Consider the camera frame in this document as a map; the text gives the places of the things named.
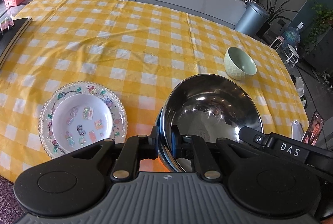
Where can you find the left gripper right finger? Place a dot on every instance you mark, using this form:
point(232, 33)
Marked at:
point(195, 149)

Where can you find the clear glass beaded plate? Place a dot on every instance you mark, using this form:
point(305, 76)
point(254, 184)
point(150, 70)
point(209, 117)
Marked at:
point(120, 121)

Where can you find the blue water jug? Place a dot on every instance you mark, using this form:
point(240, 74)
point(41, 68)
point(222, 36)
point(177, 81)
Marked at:
point(291, 35)

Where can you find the white phone stand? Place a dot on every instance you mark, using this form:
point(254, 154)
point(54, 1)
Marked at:
point(297, 130)

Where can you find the tall leafy plant right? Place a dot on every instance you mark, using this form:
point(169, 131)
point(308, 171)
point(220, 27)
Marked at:
point(275, 12)

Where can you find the blue steel bowl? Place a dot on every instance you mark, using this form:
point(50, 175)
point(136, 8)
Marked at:
point(206, 105)

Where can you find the pink small stand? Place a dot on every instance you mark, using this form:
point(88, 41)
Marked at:
point(277, 42)

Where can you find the small white sticker plate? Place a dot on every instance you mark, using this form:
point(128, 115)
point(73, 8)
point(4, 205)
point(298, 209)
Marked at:
point(81, 120)

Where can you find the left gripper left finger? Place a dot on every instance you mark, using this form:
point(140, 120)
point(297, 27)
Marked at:
point(135, 149)

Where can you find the orange steel bowl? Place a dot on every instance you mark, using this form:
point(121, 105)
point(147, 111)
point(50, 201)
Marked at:
point(149, 165)

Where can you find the smartphone with picture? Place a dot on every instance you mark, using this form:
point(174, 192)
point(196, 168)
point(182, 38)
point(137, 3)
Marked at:
point(313, 132)

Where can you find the white round stool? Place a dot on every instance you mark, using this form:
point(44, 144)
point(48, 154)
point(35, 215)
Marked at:
point(292, 57)

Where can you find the green ceramic bowl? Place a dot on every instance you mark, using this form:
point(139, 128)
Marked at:
point(238, 64)

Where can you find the grey metal trash can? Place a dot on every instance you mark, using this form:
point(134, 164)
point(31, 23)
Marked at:
point(252, 20)

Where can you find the black notebook with pen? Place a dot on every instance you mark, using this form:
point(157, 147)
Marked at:
point(11, 31)

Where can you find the yellow checkered tablecloth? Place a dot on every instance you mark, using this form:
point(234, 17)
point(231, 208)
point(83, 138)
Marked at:
point(139, 51)

